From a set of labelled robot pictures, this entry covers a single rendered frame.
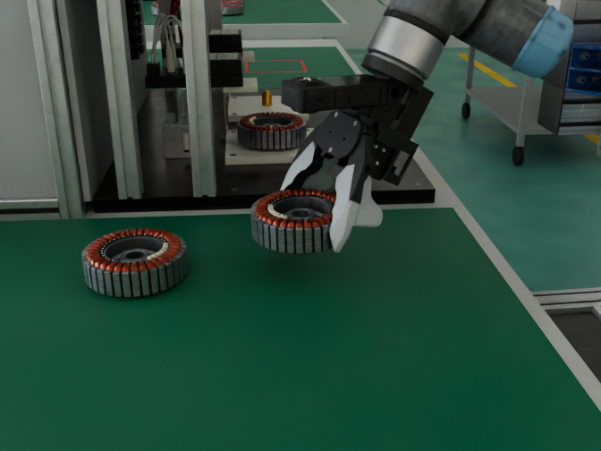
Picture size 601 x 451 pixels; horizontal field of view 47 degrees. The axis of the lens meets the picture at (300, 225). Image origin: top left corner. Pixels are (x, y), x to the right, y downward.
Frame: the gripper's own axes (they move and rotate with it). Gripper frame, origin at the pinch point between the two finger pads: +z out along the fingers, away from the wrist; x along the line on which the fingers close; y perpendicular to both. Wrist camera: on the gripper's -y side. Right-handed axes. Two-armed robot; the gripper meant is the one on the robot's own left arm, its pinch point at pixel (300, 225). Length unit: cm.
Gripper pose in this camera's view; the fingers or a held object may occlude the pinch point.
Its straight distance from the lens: 77.5
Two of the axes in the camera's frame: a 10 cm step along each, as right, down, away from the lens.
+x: -4.7, -3.6, 8.1
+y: 7.7, 2.9, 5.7
